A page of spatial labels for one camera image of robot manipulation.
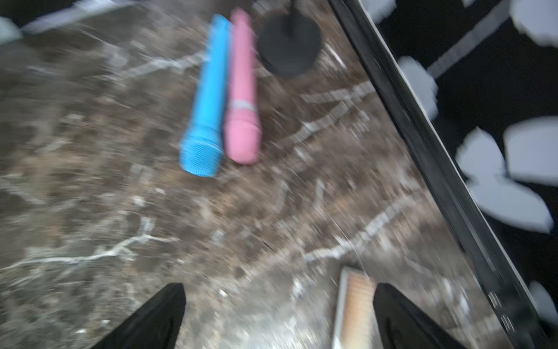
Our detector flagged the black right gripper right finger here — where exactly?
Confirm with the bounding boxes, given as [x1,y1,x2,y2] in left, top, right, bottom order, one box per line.
[373,283,464,349]

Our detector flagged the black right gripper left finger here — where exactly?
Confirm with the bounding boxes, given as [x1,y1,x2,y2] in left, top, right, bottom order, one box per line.
[92,283,187,349]

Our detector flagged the blue white scrub brush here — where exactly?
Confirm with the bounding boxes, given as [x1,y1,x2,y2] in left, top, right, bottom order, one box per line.
[331,266,376,349]

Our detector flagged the blue toy microphone lying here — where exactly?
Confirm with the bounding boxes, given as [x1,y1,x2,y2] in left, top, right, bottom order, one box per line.
[180,15,232,177]

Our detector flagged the pink toy microphone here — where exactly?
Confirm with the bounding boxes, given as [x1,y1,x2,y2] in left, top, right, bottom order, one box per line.
[224,7,262,165]

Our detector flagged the black microphone stand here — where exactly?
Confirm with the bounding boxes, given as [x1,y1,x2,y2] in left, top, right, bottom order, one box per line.
[257,1,322,78]

